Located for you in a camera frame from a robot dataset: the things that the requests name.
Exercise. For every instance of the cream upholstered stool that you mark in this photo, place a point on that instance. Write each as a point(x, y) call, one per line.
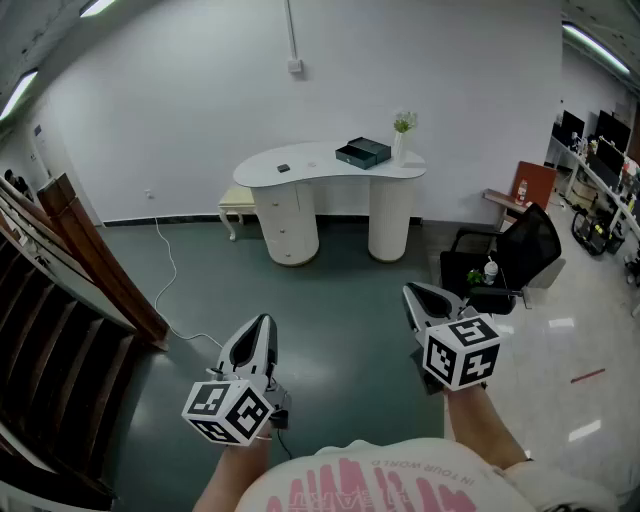
point(237, 199)

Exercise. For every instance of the white ribbed pedestal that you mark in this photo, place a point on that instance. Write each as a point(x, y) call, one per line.
point(392, 220)

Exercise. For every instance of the white ribbed vase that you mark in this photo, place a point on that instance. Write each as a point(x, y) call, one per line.
point(399, 147)

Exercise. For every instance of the person's right forearm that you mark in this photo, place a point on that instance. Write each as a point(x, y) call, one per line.
point(475, 425)

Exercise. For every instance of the wooden side desk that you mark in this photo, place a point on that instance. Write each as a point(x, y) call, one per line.
point(502, 200)

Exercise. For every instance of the blue wall sign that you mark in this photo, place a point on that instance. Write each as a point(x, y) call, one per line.
point(37, 131)

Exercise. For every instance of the white pink-print shirt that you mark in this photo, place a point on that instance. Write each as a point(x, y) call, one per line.
point(400, 480)

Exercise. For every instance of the person's left forearm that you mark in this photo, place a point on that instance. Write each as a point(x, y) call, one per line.
point(235, 475)

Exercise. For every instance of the brown wooden stair railing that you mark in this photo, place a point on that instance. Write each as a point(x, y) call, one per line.
point(75, 260)

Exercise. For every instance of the black office chair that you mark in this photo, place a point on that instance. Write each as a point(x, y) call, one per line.
point(530, 240)

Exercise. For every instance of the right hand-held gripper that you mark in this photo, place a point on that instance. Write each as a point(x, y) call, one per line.
point(462, 350)

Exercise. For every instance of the brown wooden board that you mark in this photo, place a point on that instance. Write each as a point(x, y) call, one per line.
point(540, 177)

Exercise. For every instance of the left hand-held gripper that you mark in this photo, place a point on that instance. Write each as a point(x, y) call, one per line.
point(227, 410)

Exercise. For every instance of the black computer monitor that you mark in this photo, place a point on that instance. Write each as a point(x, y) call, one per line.
point(606, 165)
point(572, 125)
point(612, 131)

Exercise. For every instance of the small dark object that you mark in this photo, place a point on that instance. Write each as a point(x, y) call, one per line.
point(283, 168)

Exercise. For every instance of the white wall junction box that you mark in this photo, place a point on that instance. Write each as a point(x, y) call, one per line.
point(295, 65)

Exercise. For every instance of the white wall conduit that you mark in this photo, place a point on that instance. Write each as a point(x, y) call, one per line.
point(289, 27)

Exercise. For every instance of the white lidded drink cup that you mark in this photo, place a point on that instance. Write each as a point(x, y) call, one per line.
point(490, 274)

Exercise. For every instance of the yellow black equipment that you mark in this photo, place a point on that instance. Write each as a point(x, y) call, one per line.
point(595, 232)

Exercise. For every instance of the white curved desk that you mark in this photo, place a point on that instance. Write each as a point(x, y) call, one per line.
point(300, 165)

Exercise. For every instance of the cluttered long office desk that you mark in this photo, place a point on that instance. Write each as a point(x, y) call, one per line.
point(595, 175)

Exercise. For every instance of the white flower bouquet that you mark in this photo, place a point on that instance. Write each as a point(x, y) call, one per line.
point(405, 121)

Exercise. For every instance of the small green leafy item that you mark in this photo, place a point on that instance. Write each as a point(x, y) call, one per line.
point(474, 276)

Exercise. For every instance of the dark green jewellery box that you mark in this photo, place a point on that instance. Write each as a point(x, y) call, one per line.
point(367, 149)

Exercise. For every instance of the ceiling strip light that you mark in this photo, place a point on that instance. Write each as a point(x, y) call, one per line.
point(595, 47)
point(17, 95)
point(95, 6)

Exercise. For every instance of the red bottle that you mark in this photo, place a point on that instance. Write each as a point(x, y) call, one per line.
point(521, 192)

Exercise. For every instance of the white drawer pedestal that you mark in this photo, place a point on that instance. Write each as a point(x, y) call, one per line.
point(292, 225)

